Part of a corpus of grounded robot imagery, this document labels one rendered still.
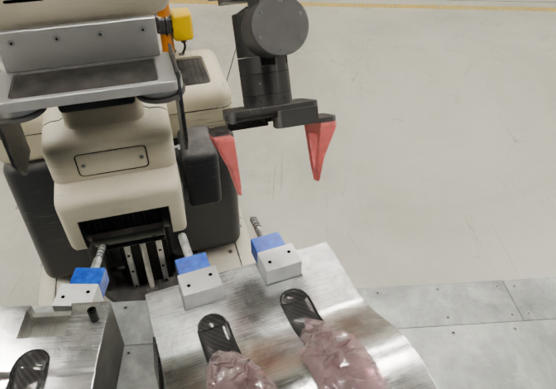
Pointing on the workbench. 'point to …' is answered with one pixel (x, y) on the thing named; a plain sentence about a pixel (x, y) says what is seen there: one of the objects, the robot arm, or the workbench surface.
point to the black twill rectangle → (156, 362)
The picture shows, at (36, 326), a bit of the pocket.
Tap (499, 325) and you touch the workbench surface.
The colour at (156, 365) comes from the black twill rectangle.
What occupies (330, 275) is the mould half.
